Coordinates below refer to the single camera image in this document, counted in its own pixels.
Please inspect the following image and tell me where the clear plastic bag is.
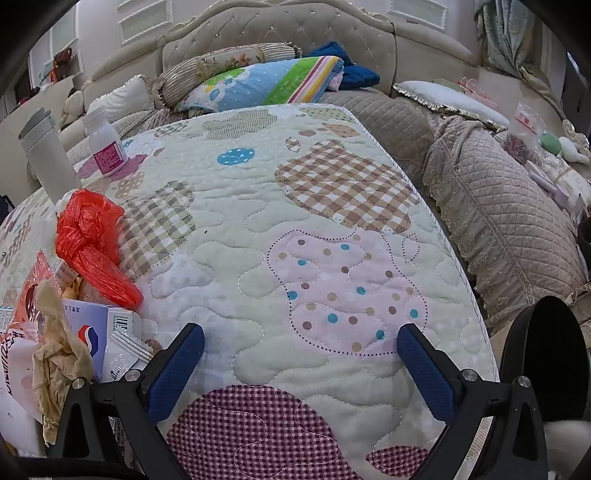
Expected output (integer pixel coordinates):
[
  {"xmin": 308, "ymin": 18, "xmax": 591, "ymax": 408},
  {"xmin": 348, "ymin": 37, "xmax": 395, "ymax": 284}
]
[{"xmin": 505, "ymin": 102, "xmax": 546, "ymax": 162}]

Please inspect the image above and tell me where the quilted beige sofa cover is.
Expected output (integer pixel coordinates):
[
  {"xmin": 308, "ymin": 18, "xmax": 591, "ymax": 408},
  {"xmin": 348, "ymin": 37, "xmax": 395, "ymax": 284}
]
[
  {"xmin": 422, "ymin": 115, "xmax": 591, "ymax": 337},
  {"xmin": 318, "ymin": 89, "xmax": 435, "ymax": 185}
]

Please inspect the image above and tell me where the pale floral curtain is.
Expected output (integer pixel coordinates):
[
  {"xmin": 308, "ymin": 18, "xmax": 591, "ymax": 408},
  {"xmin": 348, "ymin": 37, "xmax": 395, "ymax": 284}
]
[{"xmin": 475, "ymin": 0, "xmax": 566, "ymax": 121}]

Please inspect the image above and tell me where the pink translucent packet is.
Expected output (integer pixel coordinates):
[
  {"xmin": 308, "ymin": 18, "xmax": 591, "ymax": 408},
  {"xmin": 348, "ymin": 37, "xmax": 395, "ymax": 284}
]
[{"xmin": 9, "ymin": 251, "xmax": 61, "ymax": 333}]

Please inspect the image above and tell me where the colourful folded blanket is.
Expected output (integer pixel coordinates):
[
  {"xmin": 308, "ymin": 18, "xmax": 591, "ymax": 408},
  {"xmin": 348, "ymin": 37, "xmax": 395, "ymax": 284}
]
[{"xmin": 178, "ymin": 55, "xmax": 345, "ymax": 114}]

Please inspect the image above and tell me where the red plastic bag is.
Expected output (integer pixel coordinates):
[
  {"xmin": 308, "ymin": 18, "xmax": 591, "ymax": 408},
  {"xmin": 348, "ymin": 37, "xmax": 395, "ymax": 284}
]
[{"xmin": 55, "ymin": 188, "xmax": 144, "ymax": 309}]

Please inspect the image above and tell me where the silver foil sachet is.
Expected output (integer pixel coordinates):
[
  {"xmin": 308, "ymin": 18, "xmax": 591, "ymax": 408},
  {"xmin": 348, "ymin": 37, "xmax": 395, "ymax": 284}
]
[{"xmin": 99, "ymin": 332, "xmax": 155, "ymax": 384}]

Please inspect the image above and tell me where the beige crumpled plastic bag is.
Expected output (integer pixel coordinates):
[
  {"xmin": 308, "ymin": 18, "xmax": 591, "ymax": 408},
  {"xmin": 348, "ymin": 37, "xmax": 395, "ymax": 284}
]
[{"xmin": 33, "ymin": 279, "xmax": 95, "ymax": 446}]

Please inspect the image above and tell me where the white frilled cushion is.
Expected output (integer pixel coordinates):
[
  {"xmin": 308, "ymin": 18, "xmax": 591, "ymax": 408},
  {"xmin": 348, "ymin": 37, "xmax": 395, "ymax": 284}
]
[{"xmin": 392, "ymin": 80, "xmax": 509, "ymax": 132}]

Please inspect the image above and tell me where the blue knit cloth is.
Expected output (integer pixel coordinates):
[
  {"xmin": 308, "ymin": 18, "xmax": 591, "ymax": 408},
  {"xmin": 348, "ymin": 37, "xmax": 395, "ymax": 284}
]
[{"xmin": 308, "ymin": 41, "xmax": 380, "ymax": 90}]

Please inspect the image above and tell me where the patchwork quilt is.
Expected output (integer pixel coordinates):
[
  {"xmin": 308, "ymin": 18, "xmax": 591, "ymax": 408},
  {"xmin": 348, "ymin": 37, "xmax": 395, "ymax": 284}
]
[{"xmin": 0, "ymin": 102, "xmax": 502, "ymax": 480}]

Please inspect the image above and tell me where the lilac plastic item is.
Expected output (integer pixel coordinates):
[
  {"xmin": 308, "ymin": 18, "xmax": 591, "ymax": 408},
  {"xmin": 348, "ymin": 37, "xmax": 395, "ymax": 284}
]
[{"xmin": 531, "ymin": 164, "xmax": 571, "ymax": 204}]

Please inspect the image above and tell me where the green plush toy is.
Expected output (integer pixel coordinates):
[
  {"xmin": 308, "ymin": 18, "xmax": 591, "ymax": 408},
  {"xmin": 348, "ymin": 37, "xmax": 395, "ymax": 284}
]
[{"xmin": 538, "ymin": 130, "xmax": 564, "ymax": 155}]

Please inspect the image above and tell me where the beige tufted sofa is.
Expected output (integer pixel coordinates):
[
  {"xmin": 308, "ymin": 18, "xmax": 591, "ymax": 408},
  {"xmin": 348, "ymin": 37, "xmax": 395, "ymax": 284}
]
[{"xmin": 60, "ymin": 0, "xmax": 591, "ymax": 337}]

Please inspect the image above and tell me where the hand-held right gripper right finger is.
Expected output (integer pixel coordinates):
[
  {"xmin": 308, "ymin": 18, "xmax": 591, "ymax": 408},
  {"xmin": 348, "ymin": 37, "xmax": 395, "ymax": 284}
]
[{"xmin": 397, "ymin": 323, "xmax": 548, "ymax": 480}]

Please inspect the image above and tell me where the beige plush toy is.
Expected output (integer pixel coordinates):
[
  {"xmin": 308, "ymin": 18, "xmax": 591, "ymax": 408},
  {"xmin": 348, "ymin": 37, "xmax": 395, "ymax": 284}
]
[{"xmin": 62, "ymin": 90, "xmax": 86, "ymax": 127}]

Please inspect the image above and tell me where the white plush toy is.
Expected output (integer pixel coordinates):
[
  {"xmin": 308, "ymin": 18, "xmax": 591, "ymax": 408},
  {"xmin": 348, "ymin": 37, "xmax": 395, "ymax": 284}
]
[{"xmin": 561, "ymin": 120, "xmax": 591, "ymax": 162}]

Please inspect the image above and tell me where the blue white carton box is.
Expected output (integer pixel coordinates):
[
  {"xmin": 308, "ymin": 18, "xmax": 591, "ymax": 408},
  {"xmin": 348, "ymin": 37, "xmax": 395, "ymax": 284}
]
[{"xmin": 62, "ymin": 298, "xmax": 141, "ymax": 384}]

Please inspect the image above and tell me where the white pillow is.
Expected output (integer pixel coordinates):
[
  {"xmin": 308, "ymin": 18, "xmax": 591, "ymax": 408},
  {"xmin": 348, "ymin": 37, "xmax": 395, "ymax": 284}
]
[{"xmin": 90, "ymin": 76, "xmax": 160, "ymax": 123}]

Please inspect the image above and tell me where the white pill bottle pink label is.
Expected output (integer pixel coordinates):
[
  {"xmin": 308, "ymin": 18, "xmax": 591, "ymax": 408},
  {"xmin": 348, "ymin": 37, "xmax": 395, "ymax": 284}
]
[{"xmin": 83, "ymin": 105, "xmax": 129, "ymax": 176}]

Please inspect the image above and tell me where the white cabinet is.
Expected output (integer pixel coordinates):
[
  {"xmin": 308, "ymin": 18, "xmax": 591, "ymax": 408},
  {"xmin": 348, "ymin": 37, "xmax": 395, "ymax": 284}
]
[{"xmin": 0, "ymin": 74, "xmax": 84, "ymax": 139}]

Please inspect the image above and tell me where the white packet red print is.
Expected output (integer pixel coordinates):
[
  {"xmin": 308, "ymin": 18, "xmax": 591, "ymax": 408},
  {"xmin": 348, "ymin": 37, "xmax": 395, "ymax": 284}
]
[{"xmin": 0, "ymin": 323, "xmax": 47, "ymax": 457}]

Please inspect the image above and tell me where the red brown ornament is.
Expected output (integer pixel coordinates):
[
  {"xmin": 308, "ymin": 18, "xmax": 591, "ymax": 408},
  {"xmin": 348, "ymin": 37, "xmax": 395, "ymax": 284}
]
[{"xmin": 51, "ymin": 46, "xmax": 75, "ymax": 81}]

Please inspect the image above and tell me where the striped bolster pillow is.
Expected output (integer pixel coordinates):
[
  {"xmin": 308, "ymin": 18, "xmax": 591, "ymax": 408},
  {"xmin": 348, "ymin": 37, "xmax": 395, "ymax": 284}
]
[{"xmin": 148, "ymin": 42, "xmax": 303, "ymax": 109}]

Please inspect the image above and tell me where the white thermos bottle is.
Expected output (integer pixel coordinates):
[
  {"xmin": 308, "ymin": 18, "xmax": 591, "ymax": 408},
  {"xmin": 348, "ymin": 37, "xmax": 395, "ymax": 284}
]
[{"xmin": 18, "ymin": 107, "xmax": 83, "ymax": 204}]

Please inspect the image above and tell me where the black trash bin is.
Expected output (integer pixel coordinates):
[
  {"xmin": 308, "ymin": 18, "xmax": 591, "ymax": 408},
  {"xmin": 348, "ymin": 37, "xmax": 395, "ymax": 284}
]
[{"xmin": 501, "ymin": 295, "xmax": 583, "ymax": 423}]

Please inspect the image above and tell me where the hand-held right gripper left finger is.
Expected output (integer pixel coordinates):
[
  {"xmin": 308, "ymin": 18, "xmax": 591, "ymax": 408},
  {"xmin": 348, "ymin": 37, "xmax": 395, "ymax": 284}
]
[{"xmin": 46, "ymin": 322, "xmax": 206, "ymax": 480}]

